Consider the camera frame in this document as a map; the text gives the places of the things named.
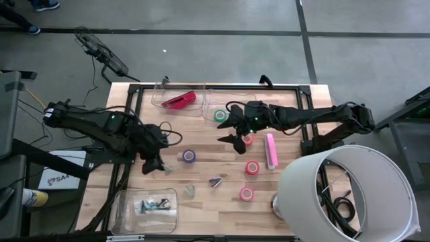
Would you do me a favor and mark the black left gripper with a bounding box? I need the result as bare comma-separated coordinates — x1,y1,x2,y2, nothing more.
132,123,169,175

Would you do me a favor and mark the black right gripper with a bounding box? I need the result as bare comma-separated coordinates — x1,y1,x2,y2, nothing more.
216,100,273,155

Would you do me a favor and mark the purple tape roll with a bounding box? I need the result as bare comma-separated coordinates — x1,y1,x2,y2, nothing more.
182,149,197,164

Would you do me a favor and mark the red tape roll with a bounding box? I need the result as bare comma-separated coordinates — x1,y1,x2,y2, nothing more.
245,160,260,175

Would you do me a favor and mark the pink stapler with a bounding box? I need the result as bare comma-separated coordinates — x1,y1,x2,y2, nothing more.
263,132,280,171

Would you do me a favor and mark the clear plastic bin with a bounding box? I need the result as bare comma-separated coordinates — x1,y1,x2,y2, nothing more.
201,87,263,128
150,82,206,118

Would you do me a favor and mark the pink tape roll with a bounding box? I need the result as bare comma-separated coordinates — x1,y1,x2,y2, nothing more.
239,186,255,202

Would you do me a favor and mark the red stapler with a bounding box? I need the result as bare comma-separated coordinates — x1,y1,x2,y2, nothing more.
161,90,198,110

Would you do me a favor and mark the clear rounded plastic tub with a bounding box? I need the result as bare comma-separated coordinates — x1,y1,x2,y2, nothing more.
109,188,179,235

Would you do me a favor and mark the white metal bar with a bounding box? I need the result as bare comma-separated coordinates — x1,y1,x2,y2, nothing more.
105,235,145,242

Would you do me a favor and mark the white lamp shade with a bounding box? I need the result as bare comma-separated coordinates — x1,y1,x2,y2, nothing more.
277,144,421,242

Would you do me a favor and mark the silver lamp base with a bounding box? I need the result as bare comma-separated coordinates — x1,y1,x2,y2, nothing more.
270,200,283,221

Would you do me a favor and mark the white labelled box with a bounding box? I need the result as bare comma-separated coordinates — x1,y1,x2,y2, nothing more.
37,150,87,191

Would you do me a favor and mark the black diagonal beam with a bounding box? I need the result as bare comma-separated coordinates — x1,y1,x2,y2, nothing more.
11,138,91,181

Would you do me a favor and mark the yellow white spray can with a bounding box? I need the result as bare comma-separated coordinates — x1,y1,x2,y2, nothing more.
21,188,49,208

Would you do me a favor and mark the grey equipment panel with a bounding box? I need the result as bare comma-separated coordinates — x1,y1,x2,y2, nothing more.
0,155,28,239
0,70,23,159

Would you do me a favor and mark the black metal cart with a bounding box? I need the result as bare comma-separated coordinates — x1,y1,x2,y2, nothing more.
369,85,430,191

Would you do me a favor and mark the person's leg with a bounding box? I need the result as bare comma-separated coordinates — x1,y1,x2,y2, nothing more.
0,0,34,30

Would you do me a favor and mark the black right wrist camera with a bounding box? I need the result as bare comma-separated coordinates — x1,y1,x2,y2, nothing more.
243,100,266,117

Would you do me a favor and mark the black aluminium table frame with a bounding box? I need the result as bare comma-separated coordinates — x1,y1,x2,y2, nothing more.
79,82,360,242

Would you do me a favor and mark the coiled black cable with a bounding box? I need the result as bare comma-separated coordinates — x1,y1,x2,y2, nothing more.
332,190,357,223

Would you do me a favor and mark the black wire fan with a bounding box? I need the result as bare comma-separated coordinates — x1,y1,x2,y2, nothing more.
73,26,140,84

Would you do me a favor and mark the yellow cable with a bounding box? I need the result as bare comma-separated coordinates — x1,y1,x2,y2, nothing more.
0,70,46,110

